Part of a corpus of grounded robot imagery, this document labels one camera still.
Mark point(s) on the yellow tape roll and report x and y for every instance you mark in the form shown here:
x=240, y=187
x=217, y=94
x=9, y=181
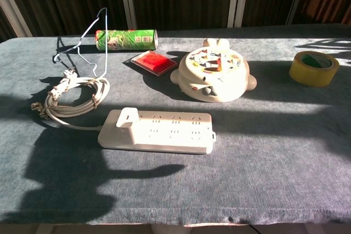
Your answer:
x=310, y=76

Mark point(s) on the cream rabbit-shaped toy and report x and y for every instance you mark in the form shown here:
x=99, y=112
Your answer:
x=214, y=80

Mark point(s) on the red box with clear lid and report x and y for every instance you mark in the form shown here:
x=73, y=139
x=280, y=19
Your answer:
x=153, y=62

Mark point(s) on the grey-blue table cloth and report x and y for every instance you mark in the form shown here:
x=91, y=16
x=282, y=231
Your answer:
x=246, y=176

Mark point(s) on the white plug adapter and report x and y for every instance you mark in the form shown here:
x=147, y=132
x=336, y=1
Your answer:
x=127, y=117

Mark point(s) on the white power strip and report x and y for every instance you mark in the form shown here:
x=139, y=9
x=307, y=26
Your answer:
x=170, y=135

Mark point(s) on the green printed cylinder can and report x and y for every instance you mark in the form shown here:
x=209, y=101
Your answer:
x=123, y=40

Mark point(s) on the white slanted frame bar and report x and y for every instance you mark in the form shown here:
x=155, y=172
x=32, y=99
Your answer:
x=13, y=6

